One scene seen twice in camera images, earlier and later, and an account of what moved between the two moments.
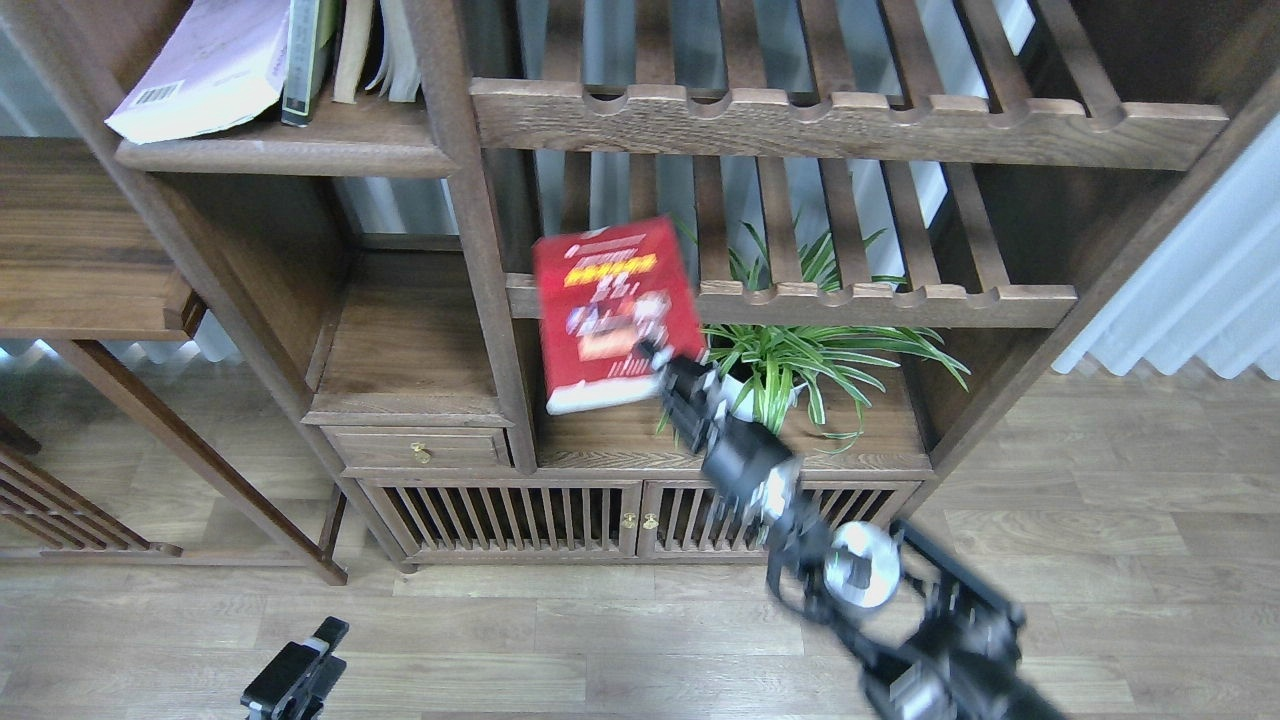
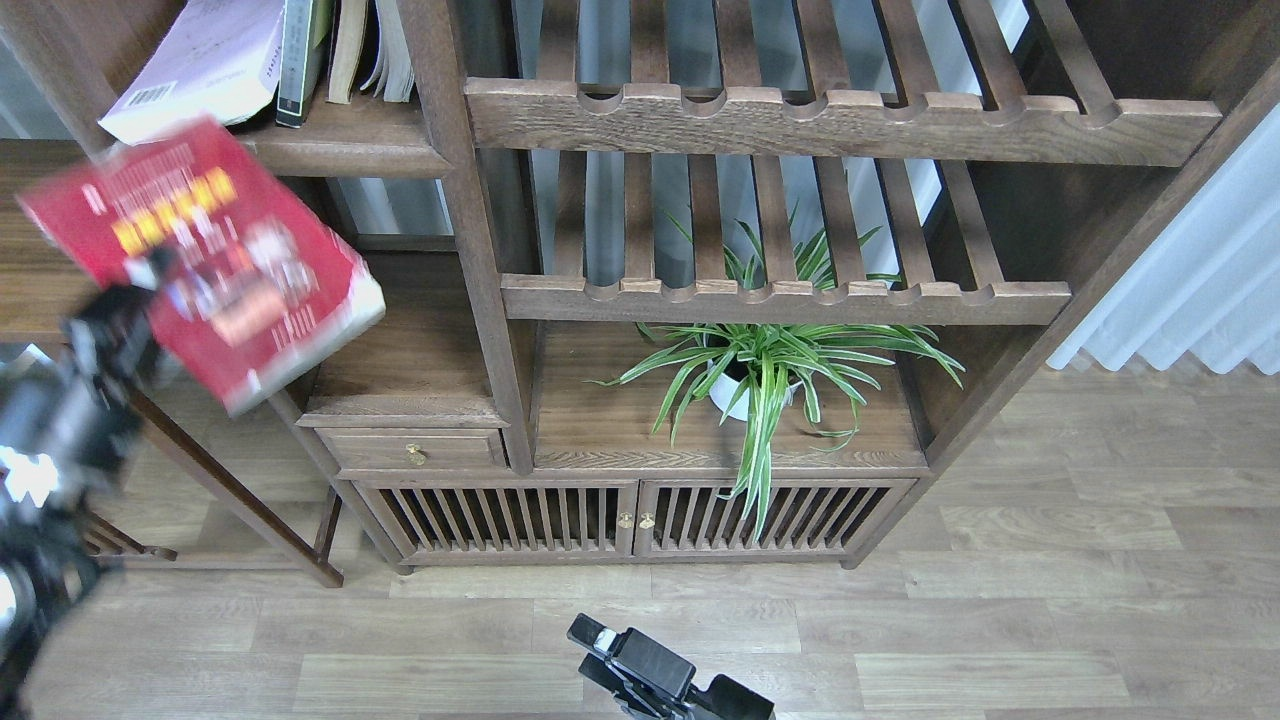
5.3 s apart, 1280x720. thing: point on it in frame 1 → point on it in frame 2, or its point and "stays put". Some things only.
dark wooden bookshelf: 477,239 stays put
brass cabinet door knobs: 649,524 stays put
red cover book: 615,304 → 260,285
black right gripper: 755,470 → 646,681
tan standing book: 355,30 stays put
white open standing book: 399,72 stays put
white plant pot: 739,396 stays put
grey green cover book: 312,26 stays put
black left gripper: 294,684 → 66,427
